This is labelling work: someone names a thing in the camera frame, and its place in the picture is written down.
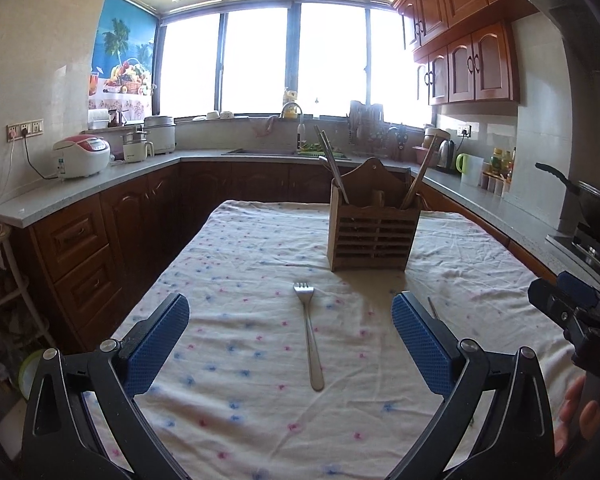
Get pink plastic basin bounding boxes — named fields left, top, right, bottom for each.
left=412, top=145, right=439, bottom=167

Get white jug green handle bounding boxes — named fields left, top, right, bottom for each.
left=455, top=153, right=484, bottom=188

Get wooden utensil holder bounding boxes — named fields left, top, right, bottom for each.
left=327, top=158, right=422, bottom=272

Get lower wooden base cabinets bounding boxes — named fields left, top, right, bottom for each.
left=0, top=156, right=562, bottom=367

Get red white rice cooker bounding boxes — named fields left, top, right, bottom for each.
left=52, top=134, right=111, bottom=180

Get steel spoon in holder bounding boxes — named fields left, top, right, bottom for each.
left=317, top=155, right=350, bottom=204

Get steel fork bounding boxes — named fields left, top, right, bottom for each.
left=294, top=283, right=325, bottom=392
left=314, top=126, right=349, bottom=203

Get floral white tablecloth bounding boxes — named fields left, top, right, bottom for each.
left=82, top=199, right=586, bottom=480

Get person's right hand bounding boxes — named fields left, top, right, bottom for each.
left=554, top=376, right=600, bottom=457

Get upper wooden wall cabinets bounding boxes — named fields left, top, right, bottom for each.
left=393, top=0, right=535, bottom=105

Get dish drying rack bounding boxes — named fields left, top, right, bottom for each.
left=348, top=101, right=391, bottom=155

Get steel kitchen faucet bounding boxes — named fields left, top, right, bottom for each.
left=279, top=102, right=306, bottom=151

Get large white rice cooker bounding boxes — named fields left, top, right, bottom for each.
left=143, top=116, right=176, bottom=154

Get white electric pot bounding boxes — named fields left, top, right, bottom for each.
left=122, top=130, right=155, bottom=164

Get steel chopstick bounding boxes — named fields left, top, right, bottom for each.
left=427, top=297, right=440, bottom=320

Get wall power outlet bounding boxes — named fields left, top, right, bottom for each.
left=6, top=119, right=44, bottom=143

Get kitchen sink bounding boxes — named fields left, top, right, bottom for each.
left=221, top=148, right=350, bottom=160

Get black pan handle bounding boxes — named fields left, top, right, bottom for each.
left=535, top=162, right=580, bottom=196

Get steel fork in holder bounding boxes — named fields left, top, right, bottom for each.
left=314, top=126, right=349, bottom=203

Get gas stove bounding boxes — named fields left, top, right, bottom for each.
left=546, top=179, right=600, bottom=286

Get steel electric kettle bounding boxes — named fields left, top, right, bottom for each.
left=437, top=139, right=456, bottom=174

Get wooden chopstick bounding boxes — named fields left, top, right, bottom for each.
left=400, top=129, right=439, bottom=209

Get tropical fruit poster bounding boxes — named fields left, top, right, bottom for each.
left=88, top=0, right=158, bottom=122

